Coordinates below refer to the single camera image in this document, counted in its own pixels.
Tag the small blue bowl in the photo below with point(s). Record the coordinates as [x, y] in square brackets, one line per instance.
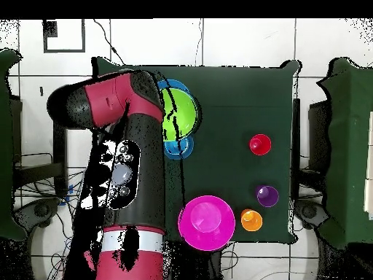
[189, 151]

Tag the black chair base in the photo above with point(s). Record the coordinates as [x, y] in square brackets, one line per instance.
[40, 210]
[309, 211]

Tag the orange cup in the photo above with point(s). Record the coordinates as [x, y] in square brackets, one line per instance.
[251, 220]

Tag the green covered side table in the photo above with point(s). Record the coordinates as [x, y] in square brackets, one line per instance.
[5, 145]
[349, 145]

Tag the pink bowl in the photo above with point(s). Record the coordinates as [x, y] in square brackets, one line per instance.
[207, 223]

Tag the red cup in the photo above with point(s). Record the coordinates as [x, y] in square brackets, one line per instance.
[260, 144]

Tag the black floor frame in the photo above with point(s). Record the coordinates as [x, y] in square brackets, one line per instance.
[49, 29]

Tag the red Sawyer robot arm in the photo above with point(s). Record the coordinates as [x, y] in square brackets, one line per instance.
[145, 175]

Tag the purple cup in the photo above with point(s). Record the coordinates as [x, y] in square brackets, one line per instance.
[267, 196]

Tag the dark green tablecloth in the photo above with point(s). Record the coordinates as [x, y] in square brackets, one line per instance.
[233, 102]

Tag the green bowl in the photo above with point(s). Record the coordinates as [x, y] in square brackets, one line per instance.
[186, 113]

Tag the large blue bowl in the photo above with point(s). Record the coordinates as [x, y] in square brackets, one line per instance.
[174, 84]

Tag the black stand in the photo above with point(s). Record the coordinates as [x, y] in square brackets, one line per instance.
[59, 151]

